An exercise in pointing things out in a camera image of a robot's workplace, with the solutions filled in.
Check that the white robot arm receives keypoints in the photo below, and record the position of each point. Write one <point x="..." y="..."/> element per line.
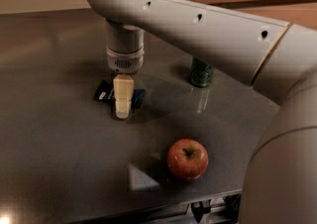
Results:
<point x="274" y="58"/>

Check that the red apple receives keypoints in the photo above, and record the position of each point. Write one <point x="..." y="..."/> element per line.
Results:
<point x="187" y="159"/>

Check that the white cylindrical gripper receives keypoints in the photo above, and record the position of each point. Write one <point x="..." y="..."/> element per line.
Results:
<point x="125" y="62"/>

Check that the blue rxbar wrapper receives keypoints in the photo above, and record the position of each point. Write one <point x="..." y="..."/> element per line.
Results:
<point x="105" y="93"/>

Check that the green soda can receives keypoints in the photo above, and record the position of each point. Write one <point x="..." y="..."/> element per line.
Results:
<point x="201" y="73"/>

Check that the dark table frame underside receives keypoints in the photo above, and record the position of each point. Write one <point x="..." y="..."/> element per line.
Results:
<point x="217" y="210"/>

